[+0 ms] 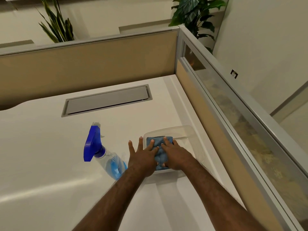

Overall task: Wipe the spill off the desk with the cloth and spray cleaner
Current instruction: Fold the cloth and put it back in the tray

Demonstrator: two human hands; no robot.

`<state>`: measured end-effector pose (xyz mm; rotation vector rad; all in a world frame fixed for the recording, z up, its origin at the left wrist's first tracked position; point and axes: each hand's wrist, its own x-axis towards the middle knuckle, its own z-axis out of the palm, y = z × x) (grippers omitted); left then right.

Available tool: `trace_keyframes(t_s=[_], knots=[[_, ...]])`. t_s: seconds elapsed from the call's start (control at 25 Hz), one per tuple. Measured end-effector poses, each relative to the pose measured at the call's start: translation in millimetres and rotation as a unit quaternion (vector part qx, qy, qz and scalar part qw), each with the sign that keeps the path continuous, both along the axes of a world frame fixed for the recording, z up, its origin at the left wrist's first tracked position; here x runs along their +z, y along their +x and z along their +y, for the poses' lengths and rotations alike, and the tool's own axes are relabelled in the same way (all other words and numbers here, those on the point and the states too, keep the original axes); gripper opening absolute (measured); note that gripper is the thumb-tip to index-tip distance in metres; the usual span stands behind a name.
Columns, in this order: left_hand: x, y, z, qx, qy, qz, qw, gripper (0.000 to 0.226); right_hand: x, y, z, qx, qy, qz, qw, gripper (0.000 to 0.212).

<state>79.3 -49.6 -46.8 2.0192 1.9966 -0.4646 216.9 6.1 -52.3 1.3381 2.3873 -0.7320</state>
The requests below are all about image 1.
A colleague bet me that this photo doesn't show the beige partition panel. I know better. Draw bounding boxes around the beige partition panel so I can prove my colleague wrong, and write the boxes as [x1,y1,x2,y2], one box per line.
[0,26,180,111]

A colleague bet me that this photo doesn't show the grey metal wall frame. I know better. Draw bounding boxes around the grey metal wall frame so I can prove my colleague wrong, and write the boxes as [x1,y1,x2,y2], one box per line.
[270,80,308,117]

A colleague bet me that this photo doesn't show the person's left hand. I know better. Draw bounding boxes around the person's left hand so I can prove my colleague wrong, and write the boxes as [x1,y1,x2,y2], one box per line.
[127,136,160,178]

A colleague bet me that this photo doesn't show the blue microfiber cloth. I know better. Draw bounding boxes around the blue microfiber cloth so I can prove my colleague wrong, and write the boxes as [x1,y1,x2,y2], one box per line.
[146,136,174,171]

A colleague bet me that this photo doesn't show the person's left forearm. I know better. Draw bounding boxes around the person's left forearm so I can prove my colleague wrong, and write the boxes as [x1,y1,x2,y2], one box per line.
[72,166,157,231]

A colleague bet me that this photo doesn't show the white table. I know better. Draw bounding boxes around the white table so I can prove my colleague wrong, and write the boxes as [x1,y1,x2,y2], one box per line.
[0,74,246,231]

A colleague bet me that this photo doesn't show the spray bottle blue liquid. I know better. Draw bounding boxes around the spray bottle blue liquid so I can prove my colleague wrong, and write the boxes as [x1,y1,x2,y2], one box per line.
[83,122,128,181]

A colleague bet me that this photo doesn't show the person's right hand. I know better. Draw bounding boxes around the person's right hand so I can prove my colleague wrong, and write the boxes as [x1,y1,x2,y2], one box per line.
[160,137,194,171]

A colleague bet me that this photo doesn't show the snake plant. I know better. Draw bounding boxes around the snake plant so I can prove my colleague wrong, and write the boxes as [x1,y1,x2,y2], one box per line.
[36,0,74,44]

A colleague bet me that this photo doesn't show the person's right forearm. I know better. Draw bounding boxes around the person's right forearm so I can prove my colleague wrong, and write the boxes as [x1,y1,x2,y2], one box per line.
[179,158,265,231]

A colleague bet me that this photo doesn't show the glass-topped beige partition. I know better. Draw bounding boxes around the glass-topped beige partition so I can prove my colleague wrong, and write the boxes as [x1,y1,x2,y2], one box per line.
[177,24,308,231]

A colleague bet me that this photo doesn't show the clear plastic container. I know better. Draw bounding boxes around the clear plastic container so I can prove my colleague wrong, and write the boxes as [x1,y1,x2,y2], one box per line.
[143,125,205,177]

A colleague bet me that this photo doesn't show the broad-leaf green plant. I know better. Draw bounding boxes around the broad-leaf green plant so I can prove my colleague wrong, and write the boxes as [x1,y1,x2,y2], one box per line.
[168,0,227,55]

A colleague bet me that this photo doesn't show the grey cable tray cover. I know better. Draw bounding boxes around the grey cable tray cover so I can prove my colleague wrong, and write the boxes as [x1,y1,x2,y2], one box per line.
[61,84,153,118]

